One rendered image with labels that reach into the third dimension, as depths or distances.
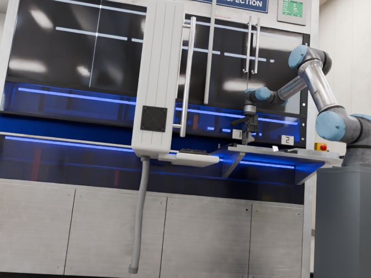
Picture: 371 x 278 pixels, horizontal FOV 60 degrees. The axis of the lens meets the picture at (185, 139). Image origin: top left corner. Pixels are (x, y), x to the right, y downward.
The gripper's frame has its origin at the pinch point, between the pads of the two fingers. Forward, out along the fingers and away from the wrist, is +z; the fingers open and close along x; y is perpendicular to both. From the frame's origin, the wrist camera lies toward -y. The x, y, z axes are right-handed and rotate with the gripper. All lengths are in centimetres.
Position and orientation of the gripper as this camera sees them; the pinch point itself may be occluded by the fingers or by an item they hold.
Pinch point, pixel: (244, 144)
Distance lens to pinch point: 200.6
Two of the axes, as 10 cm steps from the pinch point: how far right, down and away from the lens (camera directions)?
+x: -1.5, 1.3, 9.8
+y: 9.8, 1.1, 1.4
